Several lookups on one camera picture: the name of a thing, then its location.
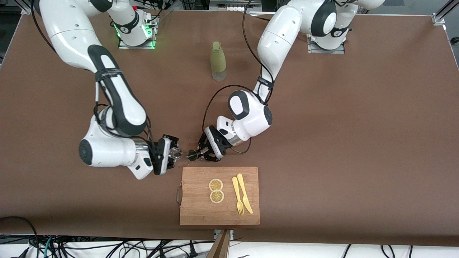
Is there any yellow plastic fork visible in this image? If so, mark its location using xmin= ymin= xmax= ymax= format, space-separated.
xmin=232 ymin=176 xmax=245 ymax=216

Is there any yellow plastic knife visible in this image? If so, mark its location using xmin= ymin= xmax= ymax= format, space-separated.
xmin=237 ymin=173 xmax=254 ymax=215

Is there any wooden cutting board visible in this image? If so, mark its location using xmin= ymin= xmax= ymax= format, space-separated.
xmin=176 ymin=166 xmax=260 ymax=226

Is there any green sleeved glass bottle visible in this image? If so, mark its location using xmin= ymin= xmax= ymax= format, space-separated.
xmin=210 ymin=42 xmax=227 ymax=81

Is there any wooden beam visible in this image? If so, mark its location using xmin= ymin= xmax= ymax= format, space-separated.
xmin=206 ymin=229 xmax=232 ymax=258

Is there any white power strip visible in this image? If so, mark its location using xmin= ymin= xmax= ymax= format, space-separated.
xmin=210 ymin=0 xmax=262 ymax=11

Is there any brown table cover sheet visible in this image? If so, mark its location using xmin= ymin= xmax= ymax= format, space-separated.
xmin=0 ymin=6 xmax=459 ymax=248

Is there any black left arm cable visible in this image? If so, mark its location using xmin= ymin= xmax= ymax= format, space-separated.
xmin=202 ymin=0 xmax=275 ymax=154

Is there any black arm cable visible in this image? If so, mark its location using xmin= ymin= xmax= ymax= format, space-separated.
xmin=93 ymin=81 xmax=153 ymax=144
xmin=202 ymin=0 xmax=275 ymax=154

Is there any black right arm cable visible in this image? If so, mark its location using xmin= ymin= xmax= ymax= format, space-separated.
xmin=93 ymin=81 xmax=153 ymax=144

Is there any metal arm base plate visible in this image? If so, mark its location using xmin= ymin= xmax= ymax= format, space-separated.
xmin=307 ymin=36 xmax=345 ymax=54
xmin=118 ymin=38 xmax=156 ymax=49

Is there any aluminium frame profile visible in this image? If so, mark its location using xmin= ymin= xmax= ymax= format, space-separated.
xmin=432 ymin=0 xmax=459 ymax=25

